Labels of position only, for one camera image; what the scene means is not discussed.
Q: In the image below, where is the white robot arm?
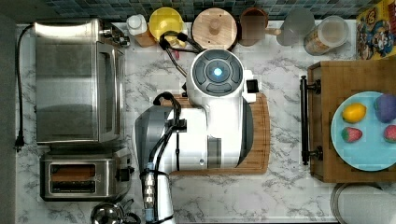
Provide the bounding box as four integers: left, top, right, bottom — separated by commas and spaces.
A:
134, 49, 256, 224

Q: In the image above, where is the silver toaster oven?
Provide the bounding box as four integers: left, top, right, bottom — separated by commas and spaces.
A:
35, 19, 129, 144

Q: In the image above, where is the silver two-slot toaster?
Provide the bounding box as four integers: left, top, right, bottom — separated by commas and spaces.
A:
40, 150, 134, 202

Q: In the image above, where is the bamboo cutting board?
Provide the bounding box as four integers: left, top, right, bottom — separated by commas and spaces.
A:
172, 93, 271, 175

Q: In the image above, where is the black canister with wooden lid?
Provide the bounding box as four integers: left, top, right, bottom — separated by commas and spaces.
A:
191, 7, 237, 49

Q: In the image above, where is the yellow mug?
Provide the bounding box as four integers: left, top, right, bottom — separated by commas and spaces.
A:
148, 7, 187, 43

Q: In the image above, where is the wooden mortar with pestle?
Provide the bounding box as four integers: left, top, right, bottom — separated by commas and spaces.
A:
239, 7, 281, 47

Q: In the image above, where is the small white-capped bottle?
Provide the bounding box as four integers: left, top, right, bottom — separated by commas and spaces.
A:
126, 14, 156, 48

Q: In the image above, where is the wooden tray box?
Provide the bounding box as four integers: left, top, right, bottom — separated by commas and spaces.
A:
300, 60, 395, 183

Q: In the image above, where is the frosted grey plastic cup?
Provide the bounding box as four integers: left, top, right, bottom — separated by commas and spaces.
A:
276, 7, 315, 46

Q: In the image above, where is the silver kettle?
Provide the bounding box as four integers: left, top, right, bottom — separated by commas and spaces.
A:
91, 199, 141, 224

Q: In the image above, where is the red toy strawberry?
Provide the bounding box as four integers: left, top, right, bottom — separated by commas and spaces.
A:
341, 127, 362, 143
383, 125, 396, 143

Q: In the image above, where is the yellow toy lemon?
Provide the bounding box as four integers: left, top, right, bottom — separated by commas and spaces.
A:
342, 103, 366, 123

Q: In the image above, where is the clear jar with plastic lid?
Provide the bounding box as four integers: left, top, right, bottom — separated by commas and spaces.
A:
304, 16, 349, 56

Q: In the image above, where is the light blue plate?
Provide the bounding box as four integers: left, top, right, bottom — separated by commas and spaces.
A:
331, 91, 396, 172

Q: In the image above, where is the purple toy fruit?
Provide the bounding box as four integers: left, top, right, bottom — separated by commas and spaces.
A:
375, 94, 396, 123

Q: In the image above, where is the yellow cereal box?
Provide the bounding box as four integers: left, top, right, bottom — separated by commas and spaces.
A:
356, 0, 396, 60

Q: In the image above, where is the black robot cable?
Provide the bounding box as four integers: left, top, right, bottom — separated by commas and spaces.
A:
158, 30, 205, 78

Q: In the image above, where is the black power cord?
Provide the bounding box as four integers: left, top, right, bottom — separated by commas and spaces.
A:
13, 23, 35, 153

